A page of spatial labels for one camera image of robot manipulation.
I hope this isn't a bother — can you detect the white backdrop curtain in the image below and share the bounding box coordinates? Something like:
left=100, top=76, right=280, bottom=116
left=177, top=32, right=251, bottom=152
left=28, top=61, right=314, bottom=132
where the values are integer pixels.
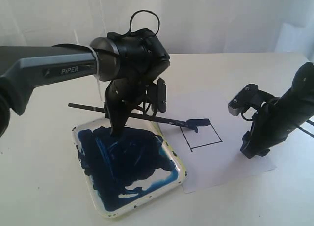
left=0, top=0, right=314, bottom=59

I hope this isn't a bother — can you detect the black camera cable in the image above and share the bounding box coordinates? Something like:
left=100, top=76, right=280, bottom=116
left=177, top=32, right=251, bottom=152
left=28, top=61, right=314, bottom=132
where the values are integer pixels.
left=241, top=105, right=314, bottom=139
left=122, top=10, right=160, bottom=37

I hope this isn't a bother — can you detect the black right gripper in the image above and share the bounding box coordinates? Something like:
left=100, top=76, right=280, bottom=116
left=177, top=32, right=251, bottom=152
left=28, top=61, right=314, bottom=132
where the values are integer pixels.
left=240, top=62, right=314, bottom=159

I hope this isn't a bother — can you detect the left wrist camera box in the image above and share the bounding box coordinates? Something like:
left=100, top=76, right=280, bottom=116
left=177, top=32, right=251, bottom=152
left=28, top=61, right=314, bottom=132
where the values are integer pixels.
left=147, top=78, right=167, bottom=113

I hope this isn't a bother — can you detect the white zip tie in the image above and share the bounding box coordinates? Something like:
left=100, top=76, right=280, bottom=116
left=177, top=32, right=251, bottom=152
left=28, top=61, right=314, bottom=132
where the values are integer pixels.
left=87, top=46, right=104, bottom=102

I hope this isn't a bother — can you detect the black right camera cable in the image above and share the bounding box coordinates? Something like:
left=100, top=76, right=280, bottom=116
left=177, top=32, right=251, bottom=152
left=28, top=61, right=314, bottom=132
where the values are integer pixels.
left=241, top=105, right=314, bottom=139

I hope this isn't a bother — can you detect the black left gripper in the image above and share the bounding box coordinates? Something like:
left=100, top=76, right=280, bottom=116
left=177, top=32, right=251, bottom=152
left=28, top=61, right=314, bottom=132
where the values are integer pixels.
left=105, top=28, right=170, bottom=137

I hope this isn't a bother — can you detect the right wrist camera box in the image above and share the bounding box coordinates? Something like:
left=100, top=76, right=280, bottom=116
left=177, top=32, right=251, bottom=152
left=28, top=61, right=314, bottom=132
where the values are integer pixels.
left=228, top=84, right=259, bottom=116

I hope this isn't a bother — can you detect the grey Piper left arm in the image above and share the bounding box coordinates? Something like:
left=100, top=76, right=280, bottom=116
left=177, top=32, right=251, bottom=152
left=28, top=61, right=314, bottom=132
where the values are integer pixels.
left=0, top=28, right=170, bottom=136

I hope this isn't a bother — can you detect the black paintbrush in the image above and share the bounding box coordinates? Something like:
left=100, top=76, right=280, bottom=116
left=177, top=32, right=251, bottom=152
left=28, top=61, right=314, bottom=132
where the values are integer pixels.
left=68, top=103, right=211, bottom=133

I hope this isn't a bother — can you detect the white paint tray blue paint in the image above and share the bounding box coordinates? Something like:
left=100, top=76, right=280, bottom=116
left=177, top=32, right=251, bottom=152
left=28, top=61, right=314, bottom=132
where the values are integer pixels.
left=72, top=118, right=187, bottom=219

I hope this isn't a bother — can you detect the white paper with square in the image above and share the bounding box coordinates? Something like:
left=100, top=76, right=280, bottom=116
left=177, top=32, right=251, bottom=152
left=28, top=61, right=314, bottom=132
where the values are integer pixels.
left=160, top=92, right=276, bottom=193

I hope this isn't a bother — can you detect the black left camera cable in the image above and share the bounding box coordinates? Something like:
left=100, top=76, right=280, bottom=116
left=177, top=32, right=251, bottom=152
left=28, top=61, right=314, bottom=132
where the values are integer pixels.
left=122, top=10, right=160, bottom=37

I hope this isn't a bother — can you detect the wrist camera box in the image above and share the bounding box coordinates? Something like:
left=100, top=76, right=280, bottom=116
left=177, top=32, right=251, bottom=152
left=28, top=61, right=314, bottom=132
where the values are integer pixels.
left=228, top=84, right=259, bottom=116
left=147, top=78, right=167, bottom=113

